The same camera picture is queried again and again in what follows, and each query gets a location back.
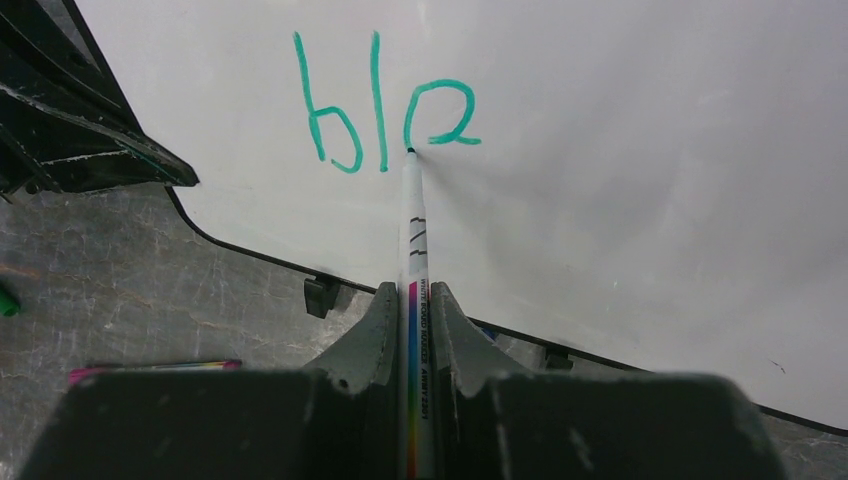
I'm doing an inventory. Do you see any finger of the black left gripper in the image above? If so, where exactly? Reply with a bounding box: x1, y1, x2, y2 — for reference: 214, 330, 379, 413
1, 1, 199, 199

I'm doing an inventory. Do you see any magenta capped whiteboard marker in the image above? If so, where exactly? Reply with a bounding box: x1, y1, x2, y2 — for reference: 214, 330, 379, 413
68, 359, 243, 386

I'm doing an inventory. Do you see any green marker cap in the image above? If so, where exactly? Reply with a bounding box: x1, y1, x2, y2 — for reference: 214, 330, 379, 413
0, 285, 21, 317

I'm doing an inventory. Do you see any green capped whiteboard marker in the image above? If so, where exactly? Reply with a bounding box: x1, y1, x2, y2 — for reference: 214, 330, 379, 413
397, 147, 436, 479

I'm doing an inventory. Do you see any white whiteboard black frame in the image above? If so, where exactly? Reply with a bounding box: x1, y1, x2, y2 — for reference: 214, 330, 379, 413
77, 1, 847, 434

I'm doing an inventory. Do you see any blue capped whiteboard marker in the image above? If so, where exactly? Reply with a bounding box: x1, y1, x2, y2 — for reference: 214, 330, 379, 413
481, 329, 498, 341

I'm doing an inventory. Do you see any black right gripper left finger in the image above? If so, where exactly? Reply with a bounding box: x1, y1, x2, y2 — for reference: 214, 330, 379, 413
20, 282, 399, 479

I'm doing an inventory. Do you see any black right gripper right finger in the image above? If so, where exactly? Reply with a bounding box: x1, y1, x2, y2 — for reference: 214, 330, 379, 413
430, 282, 786, 479

